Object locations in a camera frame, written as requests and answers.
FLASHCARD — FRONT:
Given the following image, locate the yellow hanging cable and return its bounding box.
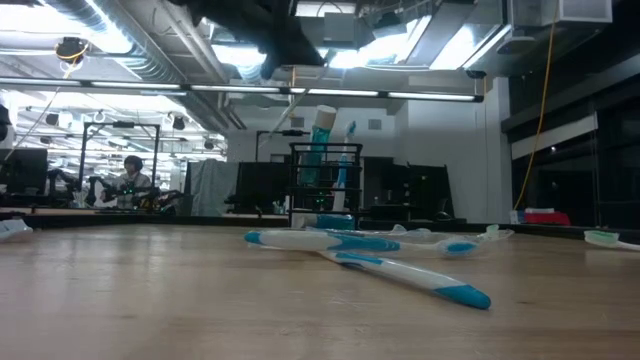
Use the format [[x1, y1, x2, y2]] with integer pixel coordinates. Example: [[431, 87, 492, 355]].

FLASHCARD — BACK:
[[513, 0, 559, 211]]

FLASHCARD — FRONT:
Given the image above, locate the red box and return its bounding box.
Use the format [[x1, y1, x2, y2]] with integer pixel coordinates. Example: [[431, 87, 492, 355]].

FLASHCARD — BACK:
[[522, 210, 572, 227]]

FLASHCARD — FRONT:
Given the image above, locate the grey cloth cover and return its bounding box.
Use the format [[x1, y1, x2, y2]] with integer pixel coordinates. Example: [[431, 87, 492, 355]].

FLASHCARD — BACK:
[[185, 158, 240, 217]]

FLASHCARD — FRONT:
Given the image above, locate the clear blue toothbrush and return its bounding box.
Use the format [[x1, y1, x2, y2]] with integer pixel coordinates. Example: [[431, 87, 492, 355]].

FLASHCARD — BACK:
[[243, 228, 481, 259]]

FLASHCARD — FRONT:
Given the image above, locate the long ceiling light bar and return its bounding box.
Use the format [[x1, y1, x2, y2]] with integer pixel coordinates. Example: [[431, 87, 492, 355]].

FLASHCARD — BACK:
[[0, 76, 485, 104]]

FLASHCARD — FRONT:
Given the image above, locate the black metal table frame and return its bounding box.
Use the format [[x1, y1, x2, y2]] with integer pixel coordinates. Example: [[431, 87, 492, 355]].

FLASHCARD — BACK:
[[0, 210, 640, 246]]

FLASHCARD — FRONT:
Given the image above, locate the green white toothbrush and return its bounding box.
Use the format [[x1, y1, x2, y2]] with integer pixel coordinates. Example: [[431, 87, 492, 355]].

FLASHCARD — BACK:
[[583, 229, 640, 252], [474, 223, 515, 244]]

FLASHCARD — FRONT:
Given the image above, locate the person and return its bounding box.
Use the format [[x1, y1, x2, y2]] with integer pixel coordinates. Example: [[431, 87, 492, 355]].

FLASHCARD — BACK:
[[102, 154, 154, 210]]

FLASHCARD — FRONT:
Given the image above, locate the yellow ceiling cable reel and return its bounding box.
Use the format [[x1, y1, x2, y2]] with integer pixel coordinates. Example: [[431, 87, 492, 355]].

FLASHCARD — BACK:
[[53, 36, 91, 66]]

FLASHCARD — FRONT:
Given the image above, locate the black computer monitor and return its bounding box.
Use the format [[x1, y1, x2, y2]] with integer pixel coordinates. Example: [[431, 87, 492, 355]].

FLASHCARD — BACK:
[[0, 148, 50, 196]]

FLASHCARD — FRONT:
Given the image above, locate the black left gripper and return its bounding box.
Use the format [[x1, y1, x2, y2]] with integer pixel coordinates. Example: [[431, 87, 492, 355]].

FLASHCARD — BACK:
[[259, 19, 326, 81]]

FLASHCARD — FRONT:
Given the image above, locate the black partition screen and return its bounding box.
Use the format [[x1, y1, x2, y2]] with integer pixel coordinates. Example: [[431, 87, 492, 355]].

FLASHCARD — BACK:
[[234, 161, 292, 216]]

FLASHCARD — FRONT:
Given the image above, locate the black background rig frame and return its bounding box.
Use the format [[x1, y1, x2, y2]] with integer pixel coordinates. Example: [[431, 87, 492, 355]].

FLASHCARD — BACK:
[[78, 121, 162, 201]]

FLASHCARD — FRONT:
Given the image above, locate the white ceiling unit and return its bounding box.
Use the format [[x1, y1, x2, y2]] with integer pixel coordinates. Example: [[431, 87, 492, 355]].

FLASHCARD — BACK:
[[509, 0, 614, 27]]

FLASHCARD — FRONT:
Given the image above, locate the black wire toothbrush holder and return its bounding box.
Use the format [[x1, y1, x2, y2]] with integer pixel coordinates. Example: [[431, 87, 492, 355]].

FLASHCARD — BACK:
[[288, 142, 365, 231]]

